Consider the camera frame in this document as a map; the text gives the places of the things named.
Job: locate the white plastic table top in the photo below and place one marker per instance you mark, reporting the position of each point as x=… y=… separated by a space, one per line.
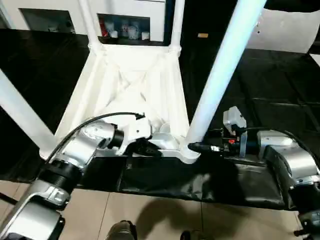
x=130 y=90

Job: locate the white plastic table leg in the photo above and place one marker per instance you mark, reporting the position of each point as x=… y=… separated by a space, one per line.
x=22 y=115
x=177 y=22
x=225 y=70
x=90 y=22

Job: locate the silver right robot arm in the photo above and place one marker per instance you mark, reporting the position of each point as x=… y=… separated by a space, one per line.
x=292 y=160

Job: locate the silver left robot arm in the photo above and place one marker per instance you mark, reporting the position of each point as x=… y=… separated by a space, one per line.
x=75 y=150

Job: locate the dark left robot foot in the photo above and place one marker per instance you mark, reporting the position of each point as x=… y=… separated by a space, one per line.
x=121 y=231

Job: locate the dark robot foot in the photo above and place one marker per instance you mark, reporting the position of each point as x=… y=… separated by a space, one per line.
x=192 y=235
x=121 y=231

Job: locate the dark right robot foot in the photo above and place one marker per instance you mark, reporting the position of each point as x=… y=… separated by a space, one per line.
x=192 y=235

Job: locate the small yellow label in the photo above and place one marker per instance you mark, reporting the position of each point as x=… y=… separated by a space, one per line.
x=202 y=35

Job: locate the white flat board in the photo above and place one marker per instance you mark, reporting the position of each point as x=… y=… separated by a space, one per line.
x=316 y=60

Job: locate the black cabinet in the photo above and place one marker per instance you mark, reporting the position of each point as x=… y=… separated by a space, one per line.
x=200 y=20

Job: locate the light grey cushion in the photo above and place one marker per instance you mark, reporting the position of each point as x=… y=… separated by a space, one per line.
x=290 y=30

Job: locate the black work mat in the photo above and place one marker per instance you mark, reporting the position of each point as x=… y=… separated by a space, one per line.
x=40 y=75

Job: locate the black stand leg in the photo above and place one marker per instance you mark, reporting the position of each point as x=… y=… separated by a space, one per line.
x=7 y=199

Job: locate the white glass-door cabinet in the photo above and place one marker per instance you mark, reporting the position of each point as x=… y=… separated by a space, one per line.
x=75 y=15

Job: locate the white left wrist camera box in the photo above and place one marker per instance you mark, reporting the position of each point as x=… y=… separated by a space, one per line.
x=136 y=131

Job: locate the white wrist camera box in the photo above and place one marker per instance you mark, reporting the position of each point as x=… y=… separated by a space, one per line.
x=234 y=119
x=136 y=131

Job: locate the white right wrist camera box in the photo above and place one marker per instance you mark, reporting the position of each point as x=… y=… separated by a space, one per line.
x=234 y=119

